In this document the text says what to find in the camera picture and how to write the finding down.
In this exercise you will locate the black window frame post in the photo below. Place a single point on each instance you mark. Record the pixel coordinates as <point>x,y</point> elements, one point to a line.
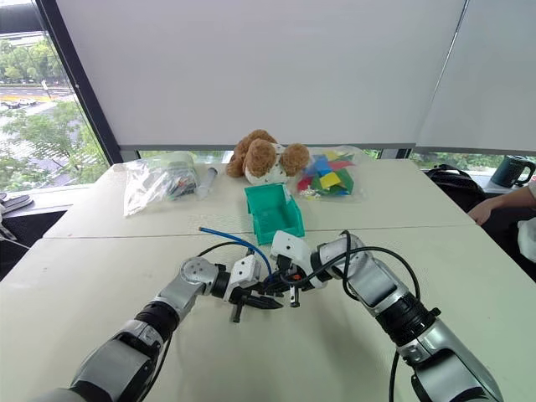
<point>79,88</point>

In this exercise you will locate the clear plastic bag of parts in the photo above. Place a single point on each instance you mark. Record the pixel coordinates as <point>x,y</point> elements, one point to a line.
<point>176,184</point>

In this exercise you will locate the green plastic bin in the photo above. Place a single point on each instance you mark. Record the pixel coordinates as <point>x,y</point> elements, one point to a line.
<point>272,197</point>

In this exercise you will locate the dark green mug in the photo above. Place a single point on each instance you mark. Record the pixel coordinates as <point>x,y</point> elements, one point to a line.
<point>508,171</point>

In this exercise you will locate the brown teddy bear plush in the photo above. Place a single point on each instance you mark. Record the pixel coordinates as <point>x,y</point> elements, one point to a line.
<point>261,157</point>

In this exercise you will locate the wide white roller blind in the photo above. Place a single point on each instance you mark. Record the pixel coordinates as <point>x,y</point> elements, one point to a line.
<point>259,71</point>

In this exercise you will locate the bystander bare forearm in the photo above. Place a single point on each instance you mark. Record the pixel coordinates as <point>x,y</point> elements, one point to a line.
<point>508,200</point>

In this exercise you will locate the narrow white roller blind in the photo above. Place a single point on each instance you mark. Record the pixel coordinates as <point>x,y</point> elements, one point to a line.
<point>486,84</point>

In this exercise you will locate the grey flat item on ledge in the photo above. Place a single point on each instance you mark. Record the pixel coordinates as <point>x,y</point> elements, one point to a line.
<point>17,201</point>

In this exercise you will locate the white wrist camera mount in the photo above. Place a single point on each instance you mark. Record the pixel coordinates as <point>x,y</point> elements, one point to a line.
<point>245,270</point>
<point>291,247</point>

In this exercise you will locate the white cloth bundle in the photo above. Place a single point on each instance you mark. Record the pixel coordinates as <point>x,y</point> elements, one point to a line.
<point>527,238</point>

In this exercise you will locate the bystander bare hand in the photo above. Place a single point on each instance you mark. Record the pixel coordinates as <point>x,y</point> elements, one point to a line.
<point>479,215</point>

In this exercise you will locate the plastic bag of coloured blocks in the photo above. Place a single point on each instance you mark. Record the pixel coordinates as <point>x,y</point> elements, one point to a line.
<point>331,178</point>

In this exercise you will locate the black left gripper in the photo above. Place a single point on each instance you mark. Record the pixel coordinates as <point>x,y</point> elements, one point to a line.
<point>247,297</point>

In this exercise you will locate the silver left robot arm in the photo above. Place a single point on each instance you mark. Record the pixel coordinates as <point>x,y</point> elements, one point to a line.
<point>180,293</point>

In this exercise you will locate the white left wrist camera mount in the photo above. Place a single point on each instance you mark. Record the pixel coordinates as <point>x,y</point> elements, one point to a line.
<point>245,270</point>

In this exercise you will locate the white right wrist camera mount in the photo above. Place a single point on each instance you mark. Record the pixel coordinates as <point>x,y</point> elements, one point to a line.
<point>291,247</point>

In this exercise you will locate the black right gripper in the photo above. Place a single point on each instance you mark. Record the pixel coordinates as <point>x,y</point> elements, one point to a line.
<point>288,270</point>

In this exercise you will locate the black backpack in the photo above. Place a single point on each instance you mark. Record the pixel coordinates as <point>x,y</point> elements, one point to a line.
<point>452,184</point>

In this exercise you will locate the clear plastic tube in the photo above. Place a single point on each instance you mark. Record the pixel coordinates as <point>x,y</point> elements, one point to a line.
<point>207,184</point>

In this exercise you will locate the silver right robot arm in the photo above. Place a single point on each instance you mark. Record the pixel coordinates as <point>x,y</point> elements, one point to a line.
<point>377,280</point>

